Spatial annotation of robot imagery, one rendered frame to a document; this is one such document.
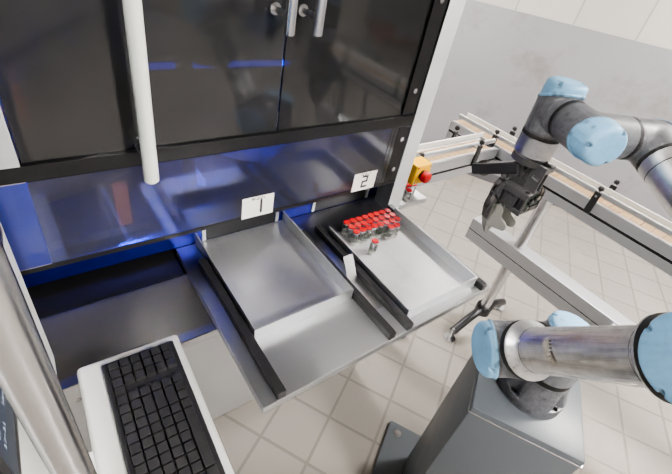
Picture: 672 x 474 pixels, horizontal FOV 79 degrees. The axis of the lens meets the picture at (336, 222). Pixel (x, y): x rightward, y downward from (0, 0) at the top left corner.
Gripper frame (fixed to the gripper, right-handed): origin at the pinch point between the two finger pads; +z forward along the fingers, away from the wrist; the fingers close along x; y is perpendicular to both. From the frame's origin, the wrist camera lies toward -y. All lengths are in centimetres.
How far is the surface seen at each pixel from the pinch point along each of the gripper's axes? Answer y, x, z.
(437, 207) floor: -109, 152, 110
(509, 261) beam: -20, 84, 62
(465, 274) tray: -1.3, 5.5, 20.0
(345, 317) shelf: -5.6, -32.7, 21.6
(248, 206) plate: -35, -44, 7
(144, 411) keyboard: -9, -77, 28
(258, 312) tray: -16, -50, 21
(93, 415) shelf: -13, -85, 29
